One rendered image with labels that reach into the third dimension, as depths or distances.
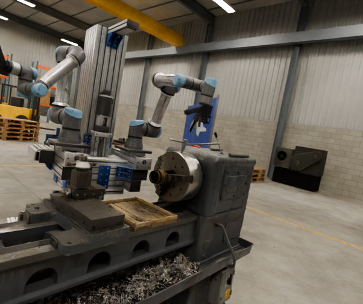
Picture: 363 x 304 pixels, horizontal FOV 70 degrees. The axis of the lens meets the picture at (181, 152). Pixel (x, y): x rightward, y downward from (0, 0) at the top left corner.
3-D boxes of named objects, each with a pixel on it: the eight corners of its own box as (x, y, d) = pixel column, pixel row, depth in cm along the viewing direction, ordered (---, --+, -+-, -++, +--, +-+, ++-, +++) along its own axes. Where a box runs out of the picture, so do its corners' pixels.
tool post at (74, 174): (83, 185, 130) (86, 165, 130) (91, 189, 126) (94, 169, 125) (69, 186, 125) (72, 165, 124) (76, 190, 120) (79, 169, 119)
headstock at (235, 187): (202, 190, 236) (210, 148, 233) (249, 207, 206) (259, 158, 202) (154, 195, 191) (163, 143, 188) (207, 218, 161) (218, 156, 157)
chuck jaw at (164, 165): (169, 173, 166) (163, 156, 170) (174, 170, 163) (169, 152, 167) (157, 173, 157) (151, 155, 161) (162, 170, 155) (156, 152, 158)
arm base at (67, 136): (54, 139, 179) (56, 125, 178) (77, 141, 189) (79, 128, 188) (60, 142, 168) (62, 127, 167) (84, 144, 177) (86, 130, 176)
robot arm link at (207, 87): (212, 79, 161) (220, 80, 154) (207, 97, 163) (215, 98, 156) (202, 76, 157) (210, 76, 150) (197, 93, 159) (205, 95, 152)
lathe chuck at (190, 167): (157, 188, 181) (169, 145, 175) (190, 209, 161) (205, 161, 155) (148, 189, 174) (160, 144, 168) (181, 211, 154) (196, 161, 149)
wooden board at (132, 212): (135, 202, 168) (137, 196, 168) (176, 222, 145) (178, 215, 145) (94, 207, 145) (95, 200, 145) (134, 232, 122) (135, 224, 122)
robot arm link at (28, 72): (38, 82, 161) (39, 68, 160) (19, 77, 152) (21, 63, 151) (30, 81, 165) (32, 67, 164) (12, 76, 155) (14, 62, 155)
